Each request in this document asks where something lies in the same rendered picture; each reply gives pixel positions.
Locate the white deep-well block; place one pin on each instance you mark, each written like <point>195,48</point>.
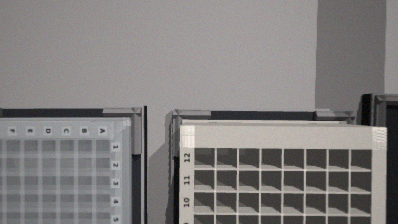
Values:
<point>297,156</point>

